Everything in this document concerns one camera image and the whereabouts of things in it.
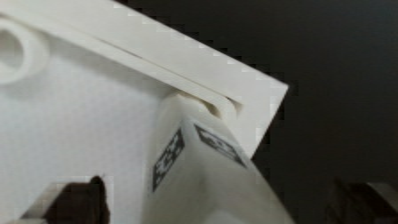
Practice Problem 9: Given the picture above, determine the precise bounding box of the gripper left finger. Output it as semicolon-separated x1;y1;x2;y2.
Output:
23;175;113;224

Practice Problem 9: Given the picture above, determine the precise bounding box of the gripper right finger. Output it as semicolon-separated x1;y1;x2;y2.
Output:
325;179;398;224

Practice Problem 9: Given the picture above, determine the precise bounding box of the white desk leg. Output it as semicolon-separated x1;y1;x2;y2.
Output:
142;93;294;224

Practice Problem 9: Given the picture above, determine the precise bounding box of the white square desk top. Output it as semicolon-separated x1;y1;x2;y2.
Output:
0;0;287;224

